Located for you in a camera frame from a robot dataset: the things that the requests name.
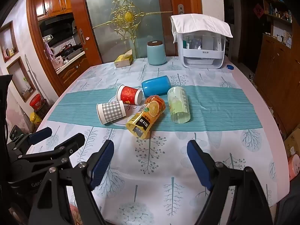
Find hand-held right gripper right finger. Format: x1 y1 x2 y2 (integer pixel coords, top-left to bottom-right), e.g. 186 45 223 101
187 140 274 225

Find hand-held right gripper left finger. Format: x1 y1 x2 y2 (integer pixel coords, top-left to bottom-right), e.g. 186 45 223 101
28 140 115 225

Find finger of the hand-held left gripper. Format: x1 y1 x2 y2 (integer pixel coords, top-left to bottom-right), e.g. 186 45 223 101
14 133 86 169
7 127 53 155

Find grey checked paper cup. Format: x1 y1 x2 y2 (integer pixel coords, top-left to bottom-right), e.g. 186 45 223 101
96 100 127 125

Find orange fruit print plastic cup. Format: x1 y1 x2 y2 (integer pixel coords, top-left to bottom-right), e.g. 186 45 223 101
126 95 167 139

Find clear green print plastic cup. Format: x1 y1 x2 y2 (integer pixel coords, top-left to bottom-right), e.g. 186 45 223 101
167 86 191 124

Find red patterned paper cup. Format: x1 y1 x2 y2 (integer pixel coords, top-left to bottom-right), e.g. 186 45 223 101
116 85 143 105

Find blue plastic cup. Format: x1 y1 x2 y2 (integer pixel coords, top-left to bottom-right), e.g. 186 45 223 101
141 75 171 98

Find yellow jar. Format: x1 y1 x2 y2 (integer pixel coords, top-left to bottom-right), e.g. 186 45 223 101
30 112 43 125

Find dark round container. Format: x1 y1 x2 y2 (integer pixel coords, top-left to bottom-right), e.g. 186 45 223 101
34 103 51 120

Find red round tin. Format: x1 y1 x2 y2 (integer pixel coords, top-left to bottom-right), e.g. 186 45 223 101
29 93 49 110

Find tree print tablecloth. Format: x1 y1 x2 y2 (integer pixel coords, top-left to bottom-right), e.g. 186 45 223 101
30 56 277 225

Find teal striped table runner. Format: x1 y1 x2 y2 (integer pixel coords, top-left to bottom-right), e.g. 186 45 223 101
48 85 263 132

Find white round printed mat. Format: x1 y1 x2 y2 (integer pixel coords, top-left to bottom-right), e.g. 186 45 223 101
110 96 147 127

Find wooden kitchen base cabinet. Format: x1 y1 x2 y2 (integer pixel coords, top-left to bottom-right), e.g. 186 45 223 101
55 52 91 88

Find pink hanging towel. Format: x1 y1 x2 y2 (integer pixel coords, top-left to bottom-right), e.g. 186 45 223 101
45 43 54 60

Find pink plastic container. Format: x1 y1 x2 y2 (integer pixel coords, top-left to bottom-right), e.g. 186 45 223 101
288 153 300 181

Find cardboard box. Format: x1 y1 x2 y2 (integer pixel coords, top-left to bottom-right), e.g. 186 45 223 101
283 124 300 160

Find yellow tissue box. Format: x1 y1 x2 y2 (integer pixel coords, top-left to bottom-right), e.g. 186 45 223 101
114 50 134 68

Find black range hood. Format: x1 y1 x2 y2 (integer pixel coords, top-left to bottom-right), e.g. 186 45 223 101
39 13 76 48

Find white plastic storage box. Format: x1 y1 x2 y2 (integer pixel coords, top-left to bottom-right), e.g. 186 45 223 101
177 33 226 69

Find wooden sideboard cabinet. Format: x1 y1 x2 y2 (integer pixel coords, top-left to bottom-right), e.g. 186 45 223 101
254 33 300 142

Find light blue canister brown lid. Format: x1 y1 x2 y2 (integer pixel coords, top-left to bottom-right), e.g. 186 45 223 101
147 40 167 66

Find frosted glass door gold ornament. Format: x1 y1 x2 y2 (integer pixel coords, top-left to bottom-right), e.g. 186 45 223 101
81 0 172 64

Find white folded cloth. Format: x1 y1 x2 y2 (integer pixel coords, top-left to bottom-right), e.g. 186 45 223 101
170 13 234 43

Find wooden framed wall niche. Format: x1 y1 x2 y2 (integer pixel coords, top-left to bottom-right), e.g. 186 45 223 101
0 21 20 63
6 56 36 103

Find wooden kitchen wall cabinets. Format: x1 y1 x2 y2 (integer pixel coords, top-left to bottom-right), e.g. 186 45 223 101
33 0 74 21

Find grey door handle plate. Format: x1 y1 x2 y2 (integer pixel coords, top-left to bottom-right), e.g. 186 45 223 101
177 3 185 20

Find wooden wall shelf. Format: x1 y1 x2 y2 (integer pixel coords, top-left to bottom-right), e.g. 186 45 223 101
261 0 296 50

